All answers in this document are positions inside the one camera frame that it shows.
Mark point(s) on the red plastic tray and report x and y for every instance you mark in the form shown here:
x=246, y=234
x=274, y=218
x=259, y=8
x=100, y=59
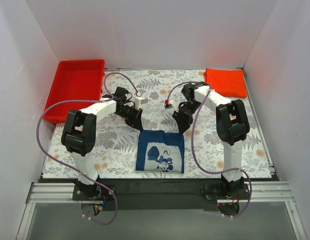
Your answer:
x=77, y=80

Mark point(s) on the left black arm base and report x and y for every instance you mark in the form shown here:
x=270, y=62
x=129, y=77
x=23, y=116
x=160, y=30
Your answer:
x=93, y=193

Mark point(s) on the navy blue t shirt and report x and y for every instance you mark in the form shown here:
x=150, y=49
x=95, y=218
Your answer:
x=160, y=151

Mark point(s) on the folded orange t shirt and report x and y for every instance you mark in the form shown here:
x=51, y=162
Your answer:
x=228, y=83

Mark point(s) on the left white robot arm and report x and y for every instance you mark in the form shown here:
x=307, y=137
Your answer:
x=79, y=133

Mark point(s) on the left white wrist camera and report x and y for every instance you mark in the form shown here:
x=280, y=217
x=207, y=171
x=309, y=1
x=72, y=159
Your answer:
x=139, y=101

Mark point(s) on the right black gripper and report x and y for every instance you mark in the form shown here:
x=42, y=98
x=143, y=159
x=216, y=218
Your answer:
x=182, y=116

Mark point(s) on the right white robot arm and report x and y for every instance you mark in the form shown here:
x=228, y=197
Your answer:
x=232, y=125

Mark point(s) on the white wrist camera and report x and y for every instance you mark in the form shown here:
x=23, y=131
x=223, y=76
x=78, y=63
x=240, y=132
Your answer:
x=139, y=101
x=171, y=104

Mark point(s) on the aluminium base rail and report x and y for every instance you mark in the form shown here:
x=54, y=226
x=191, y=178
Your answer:
x=50, y=193

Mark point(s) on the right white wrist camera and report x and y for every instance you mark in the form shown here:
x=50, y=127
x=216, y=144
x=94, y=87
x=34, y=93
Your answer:
x=171, y=104

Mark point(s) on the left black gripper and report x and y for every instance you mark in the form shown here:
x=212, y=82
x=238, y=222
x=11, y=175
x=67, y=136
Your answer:
x=136, y=115

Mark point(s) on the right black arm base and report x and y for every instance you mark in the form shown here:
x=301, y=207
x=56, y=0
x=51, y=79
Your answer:
x=216, y=191

